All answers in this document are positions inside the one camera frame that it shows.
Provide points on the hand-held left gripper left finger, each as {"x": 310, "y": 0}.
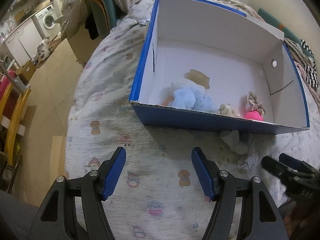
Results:
{"x": 115, "y": 172}

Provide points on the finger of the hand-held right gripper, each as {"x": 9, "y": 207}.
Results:
{"x": 272, "y": 166}
{"x": 291, "y": 160}

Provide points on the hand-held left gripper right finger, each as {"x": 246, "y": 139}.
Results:
{"x": 201, "y": 172}

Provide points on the clear plastic wrapper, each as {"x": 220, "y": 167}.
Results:
{"x": 247, "y": 160}

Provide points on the light blue fluffy cloth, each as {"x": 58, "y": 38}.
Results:
{"x": 190, "y": 100}

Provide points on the blue cardboard box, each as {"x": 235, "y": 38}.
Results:
{"x": 225, "y": 62}

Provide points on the person's right hand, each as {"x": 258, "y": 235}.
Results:
{"x": 300, "y": 220}

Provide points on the black white striped garment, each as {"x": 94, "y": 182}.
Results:
{"x": 311, "y": 75}

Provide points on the pink blanket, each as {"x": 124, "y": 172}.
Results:
{"x": 303, "y": 73}

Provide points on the knitted patterned blanket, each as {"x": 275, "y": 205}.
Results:
{"x": 297, "y": 49}

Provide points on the grey metal pole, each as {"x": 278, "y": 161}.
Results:
{"x": 15, "y": 80}

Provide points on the red plastic bin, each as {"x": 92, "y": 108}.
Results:
{"x": 7, "y": 85}

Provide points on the teal headboard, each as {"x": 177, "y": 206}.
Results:
{"x": 272, "y": 20}

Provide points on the black cloth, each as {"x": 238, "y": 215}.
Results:
{"x": 92, "y": 28}

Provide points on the white base cabinet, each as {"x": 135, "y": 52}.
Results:
{"x": 22, "y": 40}

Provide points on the white washing machine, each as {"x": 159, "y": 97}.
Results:
{"x": 47, "y": 20}

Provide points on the beige floral quilt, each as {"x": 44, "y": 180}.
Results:
{"x": 75, "y": 3}

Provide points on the yellow wooden frame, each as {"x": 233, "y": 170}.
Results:
{"x": 15, "y": 120}

